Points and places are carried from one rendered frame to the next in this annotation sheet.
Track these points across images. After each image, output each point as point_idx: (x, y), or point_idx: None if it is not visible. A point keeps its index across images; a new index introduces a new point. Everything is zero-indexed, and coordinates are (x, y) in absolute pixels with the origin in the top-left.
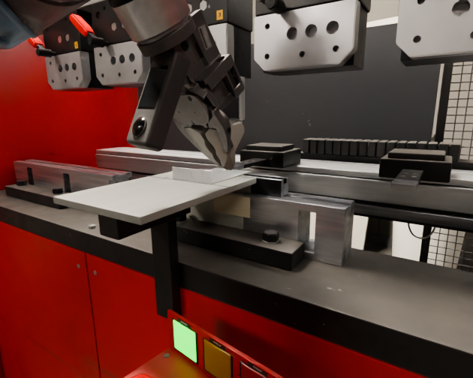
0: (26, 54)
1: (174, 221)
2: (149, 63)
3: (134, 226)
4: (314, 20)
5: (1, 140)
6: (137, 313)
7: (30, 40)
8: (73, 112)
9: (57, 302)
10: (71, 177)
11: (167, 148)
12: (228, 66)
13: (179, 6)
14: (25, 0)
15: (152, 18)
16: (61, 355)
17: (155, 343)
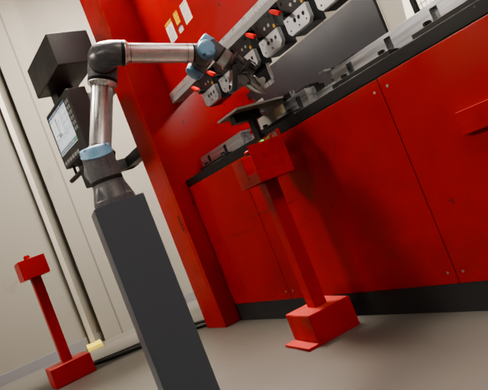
0: (191, 104)
1: (255, 118)
2: None
3: (240, 119)
4: (271, 37)
5: (192, 150)
6: None
7: (194, 90)
8: (221, 127)
9: (235, 197)
10: (226, 145)
11: None
12: (249, 62)
13: (229, 54)
14: (201, 68)
15: (224, 60)
16: (245, 227)
17: None
